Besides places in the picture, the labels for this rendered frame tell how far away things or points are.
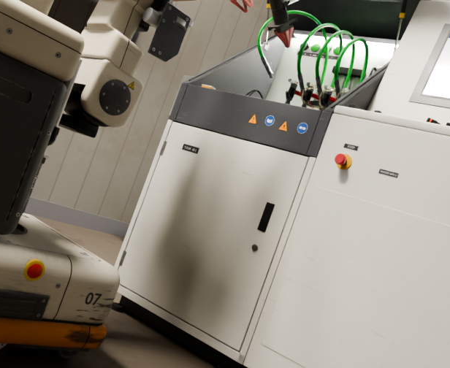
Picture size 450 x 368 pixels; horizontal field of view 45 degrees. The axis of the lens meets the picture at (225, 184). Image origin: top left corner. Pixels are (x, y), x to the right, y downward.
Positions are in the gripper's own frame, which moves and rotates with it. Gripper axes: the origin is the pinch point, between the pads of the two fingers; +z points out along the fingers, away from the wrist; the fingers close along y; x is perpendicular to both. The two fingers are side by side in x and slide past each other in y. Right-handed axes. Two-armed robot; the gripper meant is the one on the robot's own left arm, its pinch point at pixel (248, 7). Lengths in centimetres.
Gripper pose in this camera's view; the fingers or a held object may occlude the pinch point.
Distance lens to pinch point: 227.9
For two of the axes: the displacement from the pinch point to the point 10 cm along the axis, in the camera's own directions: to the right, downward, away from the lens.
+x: -8.1, 4.2, -4.0
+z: 4.3, 9.0, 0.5
